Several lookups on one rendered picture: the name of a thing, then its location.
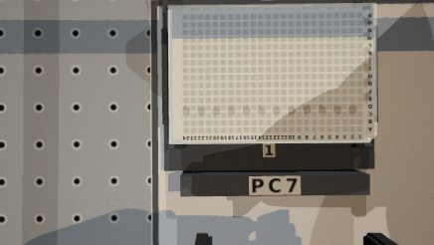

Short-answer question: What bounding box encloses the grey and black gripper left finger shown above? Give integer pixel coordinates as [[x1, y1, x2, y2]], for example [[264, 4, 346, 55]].
[[195, 233, 212, 245]]

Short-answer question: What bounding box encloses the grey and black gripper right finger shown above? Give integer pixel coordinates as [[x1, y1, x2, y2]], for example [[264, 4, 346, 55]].
[[363, 233, 398, 245]]

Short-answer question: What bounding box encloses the dark grey plate carrier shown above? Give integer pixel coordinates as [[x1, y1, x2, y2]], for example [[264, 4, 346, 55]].
[[161, 0, 374, 197]]

